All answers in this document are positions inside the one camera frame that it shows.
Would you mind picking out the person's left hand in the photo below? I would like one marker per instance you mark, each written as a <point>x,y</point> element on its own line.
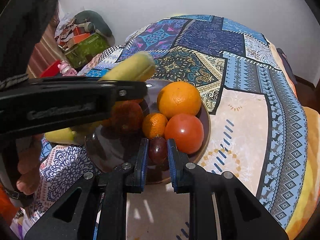
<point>28,166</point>

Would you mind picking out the pink plush toy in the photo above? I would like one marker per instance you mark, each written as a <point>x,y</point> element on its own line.
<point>66,70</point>

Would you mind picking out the dark bag by wall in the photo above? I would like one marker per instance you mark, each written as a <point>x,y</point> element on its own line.
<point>287,66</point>

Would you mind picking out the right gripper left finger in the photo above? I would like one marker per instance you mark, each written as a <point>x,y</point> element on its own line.
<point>136,180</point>

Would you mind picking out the dark red grape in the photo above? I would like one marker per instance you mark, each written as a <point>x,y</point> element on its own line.
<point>158,150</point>

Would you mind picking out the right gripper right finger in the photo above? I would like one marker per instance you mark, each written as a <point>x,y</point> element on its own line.
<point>180,178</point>

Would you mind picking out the red tomato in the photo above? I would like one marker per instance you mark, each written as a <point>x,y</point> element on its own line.
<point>187,131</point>
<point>126,117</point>

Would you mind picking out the red box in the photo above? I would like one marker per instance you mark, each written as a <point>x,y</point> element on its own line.
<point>52,70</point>

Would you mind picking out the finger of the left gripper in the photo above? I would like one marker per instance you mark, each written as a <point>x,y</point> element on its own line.
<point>42,105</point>

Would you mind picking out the dark green cushion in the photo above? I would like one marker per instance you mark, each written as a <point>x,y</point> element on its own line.
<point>97,21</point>

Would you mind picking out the rough-skinned small mandarin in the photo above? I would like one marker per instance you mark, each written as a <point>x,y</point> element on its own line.
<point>154,125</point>

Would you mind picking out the smaller smooth orange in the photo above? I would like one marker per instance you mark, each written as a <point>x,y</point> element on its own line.
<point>178,97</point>

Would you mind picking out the striped pink curtain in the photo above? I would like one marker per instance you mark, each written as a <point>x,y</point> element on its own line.
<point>44,53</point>

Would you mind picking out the patchwork blue bedspread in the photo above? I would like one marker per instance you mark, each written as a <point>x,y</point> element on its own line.
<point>258,126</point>

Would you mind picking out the green storage box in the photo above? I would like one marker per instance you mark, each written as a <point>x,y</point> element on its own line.
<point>82,53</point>

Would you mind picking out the yellow-green banana piece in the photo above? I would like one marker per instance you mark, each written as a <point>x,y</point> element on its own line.
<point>73,135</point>
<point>138,67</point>

